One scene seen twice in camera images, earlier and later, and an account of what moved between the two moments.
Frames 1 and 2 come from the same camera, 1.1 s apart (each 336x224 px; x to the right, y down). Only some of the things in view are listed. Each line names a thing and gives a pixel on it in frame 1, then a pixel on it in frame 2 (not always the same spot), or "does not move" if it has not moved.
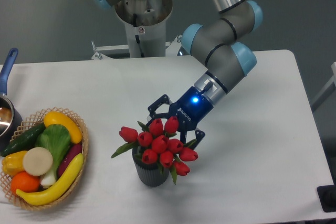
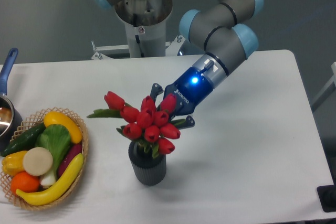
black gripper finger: (164, 99) to (156, 89)
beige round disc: (37, 161) does not move
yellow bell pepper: (12, 163) does not move
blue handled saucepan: (10, 118) does not move
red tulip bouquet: (155, 144) to (150, 126)
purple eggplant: (75, 149) does not move
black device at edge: (327, 194) does not move
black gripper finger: (193, 143) to (189, 123)
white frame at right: (329, 88) does not move
